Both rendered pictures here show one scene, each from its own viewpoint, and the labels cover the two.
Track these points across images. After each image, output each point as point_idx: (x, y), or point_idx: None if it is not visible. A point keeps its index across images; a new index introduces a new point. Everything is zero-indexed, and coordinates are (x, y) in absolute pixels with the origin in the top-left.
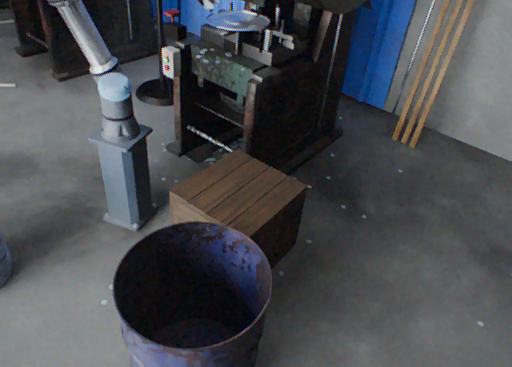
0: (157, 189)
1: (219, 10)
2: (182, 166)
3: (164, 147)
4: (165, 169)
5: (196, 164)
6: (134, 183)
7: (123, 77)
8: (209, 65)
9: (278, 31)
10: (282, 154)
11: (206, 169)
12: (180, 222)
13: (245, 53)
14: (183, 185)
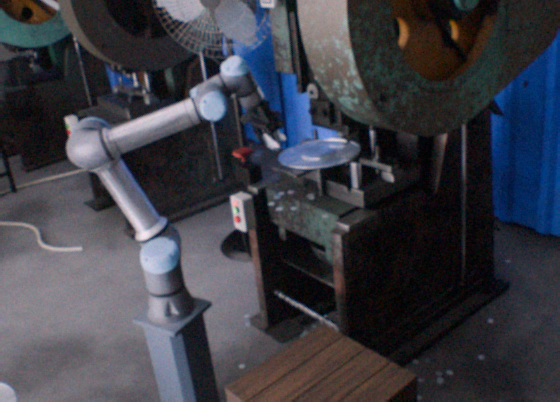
0: (232, 381)
1: (303, 140)
2: (269, 347)
3: (248, 320)
4: (246, 352)
5: (288, 343)
6: (189, 376)
7: (169, 243)
8: (289, 212)
9: (373, 160)
10: (406, 324)
11: (277, 355)
12: None
13: (332, 193)
14: (243, 379)
